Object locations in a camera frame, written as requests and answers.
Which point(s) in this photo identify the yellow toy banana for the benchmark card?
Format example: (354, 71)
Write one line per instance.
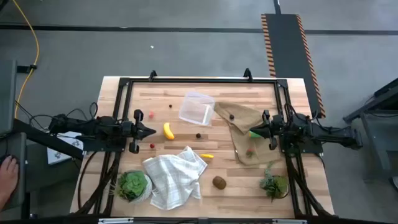
(168, 131)

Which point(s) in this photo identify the grey panel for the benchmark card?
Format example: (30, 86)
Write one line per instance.
(7, 93)

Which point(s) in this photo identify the white checked dish towel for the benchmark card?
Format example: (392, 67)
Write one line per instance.
(174, 177)

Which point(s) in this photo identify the clear plastic tupperware container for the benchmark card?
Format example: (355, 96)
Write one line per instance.
(196, 109)

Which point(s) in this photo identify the small grey-green potted plant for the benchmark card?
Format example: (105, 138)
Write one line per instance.
(273, 185)

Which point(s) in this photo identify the grey desk pad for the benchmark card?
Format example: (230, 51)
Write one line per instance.
(21, 149)

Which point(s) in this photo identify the dark grey metal cart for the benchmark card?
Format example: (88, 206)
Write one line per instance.
(387, 93)

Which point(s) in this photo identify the black diagonal support beam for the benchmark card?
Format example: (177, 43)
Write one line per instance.
(40, 138)

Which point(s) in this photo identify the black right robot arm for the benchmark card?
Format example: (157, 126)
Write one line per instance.
(326, 132)

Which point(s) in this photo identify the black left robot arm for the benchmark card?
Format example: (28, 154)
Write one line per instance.
(102, 126)

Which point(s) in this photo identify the brown burlap cloth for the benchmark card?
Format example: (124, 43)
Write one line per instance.
(242, 112)

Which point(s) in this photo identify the brown toy kiwi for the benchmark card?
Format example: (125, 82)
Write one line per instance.
(219, 182)

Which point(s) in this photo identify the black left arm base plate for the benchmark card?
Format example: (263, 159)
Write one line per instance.
(102, 147)

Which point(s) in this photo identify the white printed booklet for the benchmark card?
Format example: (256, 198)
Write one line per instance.
(57, 155)

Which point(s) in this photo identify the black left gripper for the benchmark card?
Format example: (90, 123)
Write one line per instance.
(132, 129)

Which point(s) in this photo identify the black mat with striped edges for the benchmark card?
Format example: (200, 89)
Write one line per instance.
(286, 46)

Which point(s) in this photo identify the red toy strawberry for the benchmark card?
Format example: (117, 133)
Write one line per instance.
(250, 152)

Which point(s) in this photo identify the green succulent in white pot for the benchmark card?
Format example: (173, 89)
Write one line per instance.
(132, 186)

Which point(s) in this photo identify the silver bracket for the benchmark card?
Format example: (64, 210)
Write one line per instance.
(115, 221)
(289, 221)

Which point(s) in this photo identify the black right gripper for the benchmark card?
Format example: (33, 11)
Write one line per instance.
(276, 126)

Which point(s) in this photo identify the black aluminium table frame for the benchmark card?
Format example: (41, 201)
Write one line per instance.
(202, 80)

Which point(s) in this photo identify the pink toy berry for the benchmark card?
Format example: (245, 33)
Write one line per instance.
(151, 114)

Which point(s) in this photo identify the black frame clamp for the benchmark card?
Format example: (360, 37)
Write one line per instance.
(152, 74)
(247, 74)

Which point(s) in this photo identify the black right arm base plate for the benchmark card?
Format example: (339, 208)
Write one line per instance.
(311, 149)

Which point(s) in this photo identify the red toy cherry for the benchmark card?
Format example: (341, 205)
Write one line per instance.
(152, 145)

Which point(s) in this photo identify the black crossbar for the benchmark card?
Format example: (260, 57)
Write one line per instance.
(46, 221)

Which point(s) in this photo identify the green toy cucumber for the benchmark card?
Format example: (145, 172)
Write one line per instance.
(255, 135)

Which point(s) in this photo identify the small yellow toy pepper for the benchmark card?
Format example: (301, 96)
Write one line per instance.
(206, 156)

